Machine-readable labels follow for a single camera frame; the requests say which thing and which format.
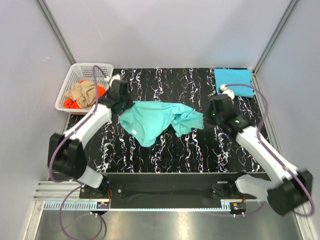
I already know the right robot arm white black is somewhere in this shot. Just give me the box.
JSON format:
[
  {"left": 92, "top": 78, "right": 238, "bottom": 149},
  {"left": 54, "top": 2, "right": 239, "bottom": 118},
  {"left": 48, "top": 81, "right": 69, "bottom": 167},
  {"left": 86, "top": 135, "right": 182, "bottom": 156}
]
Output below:
[{"left": 206, "top": 94, "right": 314, "bottom": 216}]

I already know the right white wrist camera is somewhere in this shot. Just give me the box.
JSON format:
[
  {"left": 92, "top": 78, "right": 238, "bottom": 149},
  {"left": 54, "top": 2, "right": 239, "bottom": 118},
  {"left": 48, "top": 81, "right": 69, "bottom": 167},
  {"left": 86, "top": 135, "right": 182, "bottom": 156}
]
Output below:
[{"left": 219, "top": 84, "right": 235, "bottom": 100}]

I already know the aluminium rail frame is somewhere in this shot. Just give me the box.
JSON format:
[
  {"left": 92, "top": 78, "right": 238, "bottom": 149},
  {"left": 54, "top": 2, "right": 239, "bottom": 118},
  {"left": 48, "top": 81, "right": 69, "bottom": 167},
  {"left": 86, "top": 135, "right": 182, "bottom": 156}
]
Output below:
[{"left": 33, "top": 181, "right": 262, "bottom": 213}]

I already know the orange t shirt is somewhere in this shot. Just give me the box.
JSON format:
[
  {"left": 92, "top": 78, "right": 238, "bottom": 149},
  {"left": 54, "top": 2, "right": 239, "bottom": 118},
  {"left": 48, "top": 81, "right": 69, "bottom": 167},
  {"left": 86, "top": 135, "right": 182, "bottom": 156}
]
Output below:
[{"left": 63, "top": 80, "right": 106, "bottom": 110}]

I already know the folded blue t shirt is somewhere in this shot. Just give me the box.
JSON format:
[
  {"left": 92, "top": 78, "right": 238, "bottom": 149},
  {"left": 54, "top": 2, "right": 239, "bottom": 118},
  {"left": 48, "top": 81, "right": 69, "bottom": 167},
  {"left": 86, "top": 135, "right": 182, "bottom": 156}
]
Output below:
[{"left": 214, "top": 68, "right": 254, "bottom": 98}]

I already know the teal t shirt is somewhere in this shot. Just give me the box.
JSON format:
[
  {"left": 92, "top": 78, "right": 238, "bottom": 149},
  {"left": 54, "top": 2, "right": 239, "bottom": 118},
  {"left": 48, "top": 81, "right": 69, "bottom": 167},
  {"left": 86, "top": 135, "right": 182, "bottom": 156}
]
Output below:
[{"left": 118, "top": 101, "right": 204, "bottom": 148}]

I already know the orange connector board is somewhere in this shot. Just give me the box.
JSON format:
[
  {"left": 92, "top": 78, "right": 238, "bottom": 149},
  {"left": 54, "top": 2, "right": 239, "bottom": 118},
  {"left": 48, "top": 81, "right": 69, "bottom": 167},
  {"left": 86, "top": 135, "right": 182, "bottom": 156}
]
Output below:
[
  {"left": 96, "top": 201, "right": 110, "bottom": 209},
  {"left": 230, "top": 202, "right": 247, "bottom": 211}
]

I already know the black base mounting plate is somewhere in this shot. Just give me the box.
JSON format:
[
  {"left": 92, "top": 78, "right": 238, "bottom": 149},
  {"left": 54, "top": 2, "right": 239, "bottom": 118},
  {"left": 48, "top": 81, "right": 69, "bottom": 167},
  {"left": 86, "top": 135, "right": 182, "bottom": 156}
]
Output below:
[{"left": 79, "top": 172, "right": 268, "bottom": 210}]

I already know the right orange connector board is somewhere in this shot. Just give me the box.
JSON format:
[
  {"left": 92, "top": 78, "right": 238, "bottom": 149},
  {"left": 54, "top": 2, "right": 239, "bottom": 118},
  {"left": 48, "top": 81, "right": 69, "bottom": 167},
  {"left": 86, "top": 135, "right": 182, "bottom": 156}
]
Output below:
[{"left": 230, "top": 202, "right": 247, "bottom": 211}]

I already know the left orange connector board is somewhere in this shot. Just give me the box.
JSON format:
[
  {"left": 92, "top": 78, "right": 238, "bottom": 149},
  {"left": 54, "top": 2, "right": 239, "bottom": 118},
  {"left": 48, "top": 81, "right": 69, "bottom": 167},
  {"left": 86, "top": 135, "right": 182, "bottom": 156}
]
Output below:
[{"left": 96, "top": 201, "right": 110, "bottom": 209}]

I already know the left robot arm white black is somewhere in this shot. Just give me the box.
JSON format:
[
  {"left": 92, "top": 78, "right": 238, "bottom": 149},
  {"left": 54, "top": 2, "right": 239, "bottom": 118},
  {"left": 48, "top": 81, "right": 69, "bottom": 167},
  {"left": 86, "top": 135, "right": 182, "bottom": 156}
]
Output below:
[{"left": 47, "top": 75, "right": 134, "bottom": 198}]

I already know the beige t shirt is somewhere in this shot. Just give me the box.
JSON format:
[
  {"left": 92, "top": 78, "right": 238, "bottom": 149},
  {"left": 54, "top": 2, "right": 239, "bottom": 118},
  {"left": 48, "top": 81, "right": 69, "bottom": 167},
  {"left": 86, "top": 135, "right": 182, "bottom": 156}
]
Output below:
[{"left": 65, "top": 80, "right": 100, "bottom": 109}]

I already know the white plastic laundry basket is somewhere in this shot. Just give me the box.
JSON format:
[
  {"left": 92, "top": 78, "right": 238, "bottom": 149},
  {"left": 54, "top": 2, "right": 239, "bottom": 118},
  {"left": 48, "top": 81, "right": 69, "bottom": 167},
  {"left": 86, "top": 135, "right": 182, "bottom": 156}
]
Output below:
[{"left": 55, "top": 62, "right": 114, "bottom": 115}]

